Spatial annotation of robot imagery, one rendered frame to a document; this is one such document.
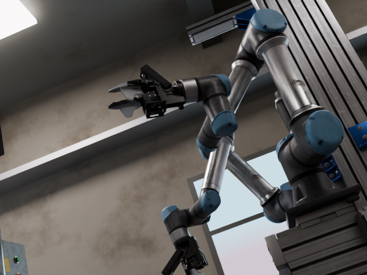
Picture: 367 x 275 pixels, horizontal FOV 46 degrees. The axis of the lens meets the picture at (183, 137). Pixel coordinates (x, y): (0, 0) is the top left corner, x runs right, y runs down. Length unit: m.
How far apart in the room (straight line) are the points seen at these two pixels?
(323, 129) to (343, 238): 0.31
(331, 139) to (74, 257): 3.02
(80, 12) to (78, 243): 1.98
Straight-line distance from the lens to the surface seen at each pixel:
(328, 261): 1.33
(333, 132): 1.31
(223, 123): 1.23
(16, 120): 4.73
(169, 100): 1.24
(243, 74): 1.51
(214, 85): 1.29
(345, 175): 1.58
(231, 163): 1.98
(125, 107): 1.28
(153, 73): 1.30
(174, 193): 3.75
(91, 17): 3.98
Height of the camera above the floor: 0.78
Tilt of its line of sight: 25 degrees up
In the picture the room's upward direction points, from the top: 19 degrees counter-clockwise
